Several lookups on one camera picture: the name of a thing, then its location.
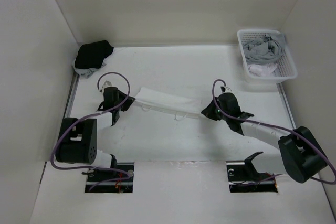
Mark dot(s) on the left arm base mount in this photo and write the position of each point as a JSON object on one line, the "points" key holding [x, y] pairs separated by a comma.
{"points": [[100, 182]]}

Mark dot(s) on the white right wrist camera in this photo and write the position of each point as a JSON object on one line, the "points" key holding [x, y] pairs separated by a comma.
{"points": [[225, 89]]}

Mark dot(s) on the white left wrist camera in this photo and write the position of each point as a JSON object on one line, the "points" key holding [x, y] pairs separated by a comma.
{"points": [[106, 84]]}

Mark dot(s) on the white tank top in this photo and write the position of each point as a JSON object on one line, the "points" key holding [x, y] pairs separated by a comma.
{"points": [[178, 106]]}

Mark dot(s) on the white plastic laundry basket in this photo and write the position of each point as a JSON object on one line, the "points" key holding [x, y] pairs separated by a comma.
{"points": [[286, 69]]}

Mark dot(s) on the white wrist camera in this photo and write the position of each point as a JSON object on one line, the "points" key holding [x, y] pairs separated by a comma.
{"points": [[225, 89], [106, 84]]}

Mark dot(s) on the folded grey tank top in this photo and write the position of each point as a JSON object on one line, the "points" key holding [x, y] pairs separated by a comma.
{"points": [[87, 73]]}

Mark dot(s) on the folded black tank top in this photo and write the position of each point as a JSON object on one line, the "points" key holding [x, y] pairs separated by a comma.
{"points": [[93, 55]]}

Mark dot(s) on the grey tank top in basket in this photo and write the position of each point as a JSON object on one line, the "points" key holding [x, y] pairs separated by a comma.
{"points": [[264, 50]]}

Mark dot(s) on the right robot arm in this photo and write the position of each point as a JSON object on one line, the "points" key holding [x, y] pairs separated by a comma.
{"points": [[299, 155]]}

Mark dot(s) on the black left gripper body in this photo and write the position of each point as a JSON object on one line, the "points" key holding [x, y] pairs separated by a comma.
{"points": [[124, 107]]}

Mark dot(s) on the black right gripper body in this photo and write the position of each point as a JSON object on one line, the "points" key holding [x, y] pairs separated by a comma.
{"points": [[215, 113]]}

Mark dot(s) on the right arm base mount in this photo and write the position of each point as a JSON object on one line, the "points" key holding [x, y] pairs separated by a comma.
{"points": [[244, 178]]}

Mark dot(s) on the pale pink tank top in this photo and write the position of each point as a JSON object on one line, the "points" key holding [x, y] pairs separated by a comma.
{"points": [[262, 70]]}

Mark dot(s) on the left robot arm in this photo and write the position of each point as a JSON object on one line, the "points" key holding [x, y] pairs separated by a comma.
{"points": [[79, 139]]}

